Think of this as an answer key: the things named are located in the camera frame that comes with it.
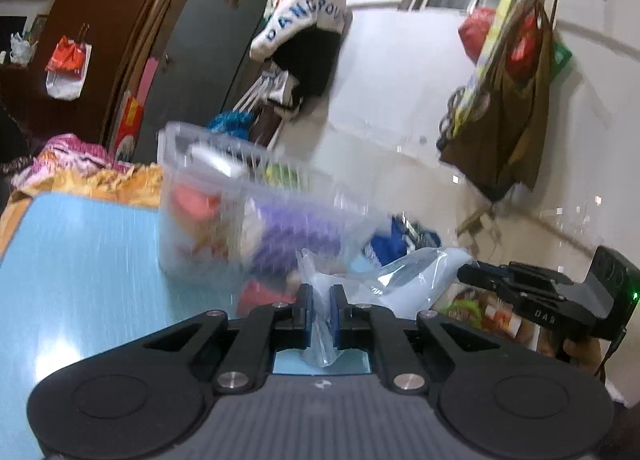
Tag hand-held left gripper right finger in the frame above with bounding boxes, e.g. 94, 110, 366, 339
330, 285, 526, 393

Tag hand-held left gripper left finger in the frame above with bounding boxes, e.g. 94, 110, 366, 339
115, 285, 316, 393

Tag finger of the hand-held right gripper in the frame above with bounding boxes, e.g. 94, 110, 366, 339
477, 262, 573, 291
457, 265, 531, 303

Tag purple tissue pack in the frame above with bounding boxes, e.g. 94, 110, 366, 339
242, 200, 346, 281

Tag clear plastic bag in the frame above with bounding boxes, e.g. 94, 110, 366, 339
295, 246, 473, 368

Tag clear plastic basket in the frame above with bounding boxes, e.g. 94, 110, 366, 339
157, 121, 396, 291

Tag person's right hand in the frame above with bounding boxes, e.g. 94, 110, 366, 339
562, 337, 603, 377

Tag white and red flat box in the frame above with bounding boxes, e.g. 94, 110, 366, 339
237, 280, 297, 319

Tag blue tote bag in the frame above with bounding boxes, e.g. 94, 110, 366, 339
370, 217, 443, 263

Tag olive hanging bag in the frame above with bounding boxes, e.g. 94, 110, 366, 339
437, 0, 556, 203

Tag red packet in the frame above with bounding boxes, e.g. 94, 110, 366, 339
171, 189, 222, 221

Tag blue mesh bag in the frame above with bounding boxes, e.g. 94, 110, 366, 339
207, 110, 256, 141

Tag white and black garment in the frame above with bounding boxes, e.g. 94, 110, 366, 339
265, 72, 304, 114

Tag yellow cloth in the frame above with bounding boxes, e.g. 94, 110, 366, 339
0, 162, 163, 251

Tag small green hanging bag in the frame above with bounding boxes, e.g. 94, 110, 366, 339
552, 42, 573, 75

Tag white folding rack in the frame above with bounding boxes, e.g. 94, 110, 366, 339
232, 72, 281, 113

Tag red plastic bag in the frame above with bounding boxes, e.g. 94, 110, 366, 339
510, 14, 543, 70
459, 8, 496, 63

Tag black hanging garment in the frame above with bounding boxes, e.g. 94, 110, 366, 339
272, 27, 343, 98

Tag red printed carton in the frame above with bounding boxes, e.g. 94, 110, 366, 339
112, 92, 146, 163

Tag pink board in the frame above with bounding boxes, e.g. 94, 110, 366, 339
137, 57, 161, 105

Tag pink floral quilt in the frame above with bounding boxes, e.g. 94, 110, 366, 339
10, 134, 133, 191

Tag grey metal door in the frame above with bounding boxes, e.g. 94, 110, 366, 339
132, 0, 271, 165

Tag wooden sticks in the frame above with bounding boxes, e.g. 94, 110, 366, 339
107, 0, 176, 141

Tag orange and white plastic bag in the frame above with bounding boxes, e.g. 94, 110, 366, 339
45, 36, 92, 100

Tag black television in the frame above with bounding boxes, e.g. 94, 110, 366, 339
0, 14, 28, 65

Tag wooden wall bracket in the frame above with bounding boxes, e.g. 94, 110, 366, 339
457, 200, 501, 241

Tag yellow green hanging strap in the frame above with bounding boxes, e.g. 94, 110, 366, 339
452, 0, 523, 125

